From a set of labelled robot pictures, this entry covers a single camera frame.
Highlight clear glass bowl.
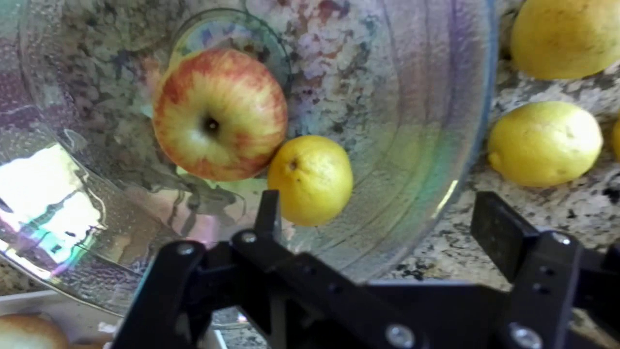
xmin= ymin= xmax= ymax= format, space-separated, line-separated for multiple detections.
xmin=0 ymin=0 xmax=501 ymax=320

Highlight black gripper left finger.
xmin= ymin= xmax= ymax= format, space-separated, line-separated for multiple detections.
xmin=113 ymin=188 xmax=429 ymax=349

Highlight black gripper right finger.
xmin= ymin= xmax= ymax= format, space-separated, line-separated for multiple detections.
xmin=470 ymin=190 xmax=620 ymax=349

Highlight red yellow apple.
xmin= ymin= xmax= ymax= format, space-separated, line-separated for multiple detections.
xmin=152 ymin=47 xmax=292 ymax=184

